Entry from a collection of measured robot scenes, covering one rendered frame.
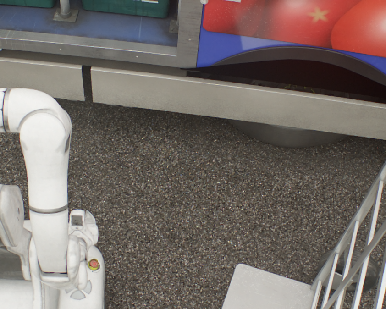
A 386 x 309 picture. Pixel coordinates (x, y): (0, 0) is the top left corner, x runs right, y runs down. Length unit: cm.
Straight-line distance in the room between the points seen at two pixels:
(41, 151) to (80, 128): 177
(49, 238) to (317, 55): 134
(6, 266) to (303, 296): 123
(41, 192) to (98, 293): 99
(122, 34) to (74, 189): 74
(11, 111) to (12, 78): 146
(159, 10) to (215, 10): 34
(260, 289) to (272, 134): 72
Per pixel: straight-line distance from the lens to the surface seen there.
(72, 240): 131
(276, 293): 257
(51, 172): 118
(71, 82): 255
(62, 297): 214
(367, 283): 252
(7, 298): 204
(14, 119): 116
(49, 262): 130
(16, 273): 195
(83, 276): 158
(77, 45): 237
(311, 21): 216
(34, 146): 115
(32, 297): 202
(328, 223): 276
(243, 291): 255
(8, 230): 150
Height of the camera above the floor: 235
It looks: 56 degrees down
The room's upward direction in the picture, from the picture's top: 7 degrees clockwise
